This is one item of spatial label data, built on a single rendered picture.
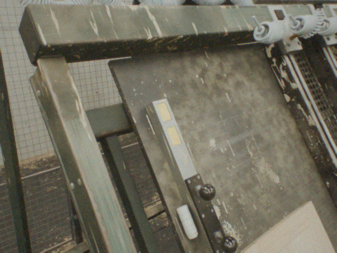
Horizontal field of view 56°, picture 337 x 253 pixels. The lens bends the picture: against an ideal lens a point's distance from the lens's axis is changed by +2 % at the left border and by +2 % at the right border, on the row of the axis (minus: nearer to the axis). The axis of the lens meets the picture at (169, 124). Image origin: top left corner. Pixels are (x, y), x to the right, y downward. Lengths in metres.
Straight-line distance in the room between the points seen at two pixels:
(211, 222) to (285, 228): 0.32
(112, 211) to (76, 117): 0.22
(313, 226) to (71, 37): 0.94
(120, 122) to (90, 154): 0.18
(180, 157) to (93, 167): 0.24
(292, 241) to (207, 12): 0.75
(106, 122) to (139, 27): 0.26
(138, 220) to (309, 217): 0.61
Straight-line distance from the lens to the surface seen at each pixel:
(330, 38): 1.60
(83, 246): 1.93
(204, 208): 0.84
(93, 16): 0.81
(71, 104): 0.73
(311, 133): 1.31
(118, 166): 0.84
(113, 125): 0.85
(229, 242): 0.74
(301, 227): 1.16
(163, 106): 0.85
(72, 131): 0.71
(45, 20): 0.76
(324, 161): 1.32
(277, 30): 1.06
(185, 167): 0.83
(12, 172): 1.47
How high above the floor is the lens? 1.90
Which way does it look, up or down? 17 degrees down
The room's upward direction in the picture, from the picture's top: 3 degrees counter-clockwise
